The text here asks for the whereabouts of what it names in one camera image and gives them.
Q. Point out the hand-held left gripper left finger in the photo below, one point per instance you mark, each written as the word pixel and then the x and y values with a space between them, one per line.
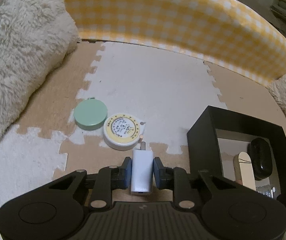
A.
pixel 127 173

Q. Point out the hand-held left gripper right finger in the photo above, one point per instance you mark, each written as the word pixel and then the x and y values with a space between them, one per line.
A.
pixel 158 173

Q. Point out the white charger plug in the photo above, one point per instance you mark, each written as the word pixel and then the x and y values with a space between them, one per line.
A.
pixel 141 170

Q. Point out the black box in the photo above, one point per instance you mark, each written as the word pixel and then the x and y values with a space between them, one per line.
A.
pixel 203 140

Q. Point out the wooden stick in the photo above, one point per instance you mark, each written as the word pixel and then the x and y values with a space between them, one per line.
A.
pixel 245 170

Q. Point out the clear plastic item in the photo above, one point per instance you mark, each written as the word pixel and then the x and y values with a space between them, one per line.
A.
pixel 266 192

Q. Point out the white yellow round tape measure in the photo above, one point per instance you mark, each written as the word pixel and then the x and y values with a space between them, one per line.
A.
pixel 123 130

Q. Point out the beige foam mat tile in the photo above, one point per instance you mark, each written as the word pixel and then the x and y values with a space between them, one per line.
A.
pixel 82 155
pixel 245 92
pixel 57 90

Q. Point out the black oval case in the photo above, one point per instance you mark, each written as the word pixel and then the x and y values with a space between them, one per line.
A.
pixel 260 157

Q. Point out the green round case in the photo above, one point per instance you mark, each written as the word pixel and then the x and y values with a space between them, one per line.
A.
pixel 90 112

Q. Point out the yellow checked mattress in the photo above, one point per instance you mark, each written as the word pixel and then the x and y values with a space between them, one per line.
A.
pixel 170 17

